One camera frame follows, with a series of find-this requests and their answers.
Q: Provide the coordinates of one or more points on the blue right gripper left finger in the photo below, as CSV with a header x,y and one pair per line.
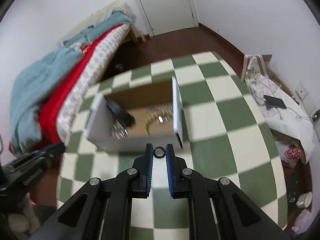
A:
x,y
142,182

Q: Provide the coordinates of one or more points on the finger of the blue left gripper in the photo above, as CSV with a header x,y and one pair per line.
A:
x,y
52,151

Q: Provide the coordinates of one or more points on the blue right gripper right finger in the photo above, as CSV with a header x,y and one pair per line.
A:
x,y
179,184

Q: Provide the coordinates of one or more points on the black fitness band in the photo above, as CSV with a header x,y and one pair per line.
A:
x,y
121,114

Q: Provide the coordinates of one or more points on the red bed sheet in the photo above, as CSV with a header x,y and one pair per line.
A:
x,y
49,110

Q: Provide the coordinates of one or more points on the white cardboard box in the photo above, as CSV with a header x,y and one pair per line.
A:
x,y
157,110

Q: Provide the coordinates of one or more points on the green white checkered tablecloth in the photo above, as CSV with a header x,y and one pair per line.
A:
x,y
224,133

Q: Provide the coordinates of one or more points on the teal blanket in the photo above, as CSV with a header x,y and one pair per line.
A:
x,y
38,81

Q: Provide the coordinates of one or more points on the checkered mattress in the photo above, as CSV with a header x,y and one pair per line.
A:
x,y
102,54

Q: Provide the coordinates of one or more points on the red white plastic bag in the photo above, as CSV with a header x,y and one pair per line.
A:
x,y
289,155

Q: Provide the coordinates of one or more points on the white bowl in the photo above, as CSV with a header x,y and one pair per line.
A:
x,y
304,200

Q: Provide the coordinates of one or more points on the black smartphone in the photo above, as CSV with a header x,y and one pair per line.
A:
x,y
272,101

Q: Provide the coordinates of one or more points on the white patterned bag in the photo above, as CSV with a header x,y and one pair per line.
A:
x,y
254,75

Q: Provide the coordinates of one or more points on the black charger plug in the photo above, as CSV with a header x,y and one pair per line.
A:
x,y
315,117

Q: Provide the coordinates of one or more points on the beige headboard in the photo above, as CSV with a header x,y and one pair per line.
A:
x,y
97,17

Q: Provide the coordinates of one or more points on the white door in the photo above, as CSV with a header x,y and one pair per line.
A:
x,y
164,16

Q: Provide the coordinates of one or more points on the white wall socket strip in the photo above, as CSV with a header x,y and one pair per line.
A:
x,y
307,101

